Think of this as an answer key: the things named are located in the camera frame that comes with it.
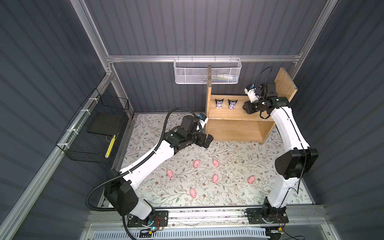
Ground purple black cat figurine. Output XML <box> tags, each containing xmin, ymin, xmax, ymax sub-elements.
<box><xmin>228</xmin><ymin>100</ymin><xmax>238</xmax><ymax>110</ymax></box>
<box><xmin>215</xmin><ymin>99</ymin><xmax>224</xmax><ymax>109</ymax></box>

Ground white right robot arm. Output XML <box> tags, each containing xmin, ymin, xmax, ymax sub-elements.
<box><xmin>243</xmin><ymin>84</ymin><xmax>319</xmax><ymax>222</ymax></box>

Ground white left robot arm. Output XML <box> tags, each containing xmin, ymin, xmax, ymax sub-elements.
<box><xmin>104</xmin><ymin>114</ymin><xmax>214</xmax><ymax>225</ymax></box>

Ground wooden shelf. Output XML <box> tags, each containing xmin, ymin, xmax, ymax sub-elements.
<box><xmin>204</xmin><ymin>65</ymin><xmax>298</xmax><ymax>145</ymax></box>

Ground pink pig toy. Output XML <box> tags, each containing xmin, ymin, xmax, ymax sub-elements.
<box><xmin>248</xmin><ymin>176</ymin><xmax>255</xmax><ymax>184</ymax></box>
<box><xmin>213</xmin><ymin>160</ymin><xmax>220</xmax><ymax>168</ymax></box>
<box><xmin>193</xmin><ymin>160</ymin><xmax>200</xmax><ymax>168</ymax></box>
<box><xmin>212</xmin><ymin>175</ymin><xmax>219</xmax><ymax>184</ymax></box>
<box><xmin>190</xmin><ymin>189</ymin><xmax>197</xmax><ymax>199</ymax></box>
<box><xmin>167</xmin><ymin>170</ymin><xmax>174</xmax><ymax>178</ymax></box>

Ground items in mesh basket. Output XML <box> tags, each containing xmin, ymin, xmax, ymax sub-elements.
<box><xmin>211</xmin><ymin>75</ymin><xmax>239</xmax><ymax>84</ymax></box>

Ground yellow marker pen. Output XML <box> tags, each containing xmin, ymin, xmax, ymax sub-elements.
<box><xmin>105</xmin><ymin>135</ymin><xmax>117</xmax><ymax>159</ymax></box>

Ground white vented cover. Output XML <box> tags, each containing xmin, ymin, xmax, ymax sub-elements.
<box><xmin>91</xmin><ymin>227</ymin><xmax>271</xmax><ymax>240</ymax></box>

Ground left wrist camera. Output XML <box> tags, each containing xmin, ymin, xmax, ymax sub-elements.
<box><xmin>199</xmin><ymin>113</ymin><xmax>209</xmax><ymax>130</ymax></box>

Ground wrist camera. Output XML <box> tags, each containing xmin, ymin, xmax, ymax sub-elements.
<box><xmin>199</xmin><ymin>113</ymin><xmax>209</xmax><ymax>130</ymax></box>
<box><xmin>244</xmin><ymin>84</ymin><xmax>259</xmax><ymax>103</ymax></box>

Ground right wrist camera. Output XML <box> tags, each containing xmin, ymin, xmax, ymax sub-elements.
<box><xmin>244</xmin><ymin>84</ymin><xmax>259</xmax><ymax>103</ymax></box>

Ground white wire mesh basket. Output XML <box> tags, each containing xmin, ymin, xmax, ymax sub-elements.
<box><xmin>173</xmin><ymin>58</ymin><xmax>242</xmax><ymax>85</ymax></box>

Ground black wire basket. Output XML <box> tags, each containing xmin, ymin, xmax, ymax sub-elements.
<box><xmin>57</xmin><ymin>90</ymin><xmax>131</xmax><ymax>164</ymax></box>

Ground black corrugated cable conduit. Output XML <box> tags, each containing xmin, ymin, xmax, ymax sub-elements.
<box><xmin>85</xmin><ymin>107</ymin><xmax>199</xmax><ymax>212</ymax></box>

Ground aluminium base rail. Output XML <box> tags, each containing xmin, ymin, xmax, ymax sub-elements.
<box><xmin>86</xmin><ymin>205</ymin><xmax>332</xmax><ymax>229</ymax></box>

